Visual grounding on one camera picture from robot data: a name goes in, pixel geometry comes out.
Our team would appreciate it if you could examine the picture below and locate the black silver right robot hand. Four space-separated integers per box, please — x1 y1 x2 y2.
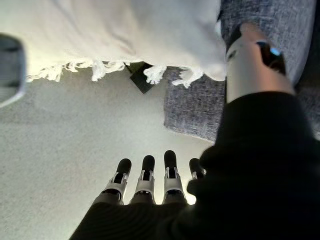
69 22 320 240

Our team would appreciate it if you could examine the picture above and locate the white fringed cushion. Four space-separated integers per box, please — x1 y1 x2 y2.
0 0 226 90

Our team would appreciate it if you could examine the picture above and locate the grey fabric armchair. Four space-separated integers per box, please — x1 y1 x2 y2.
129 0 320 143

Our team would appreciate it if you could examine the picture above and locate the silver right robot leg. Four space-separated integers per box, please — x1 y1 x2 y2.
0 33 27 108

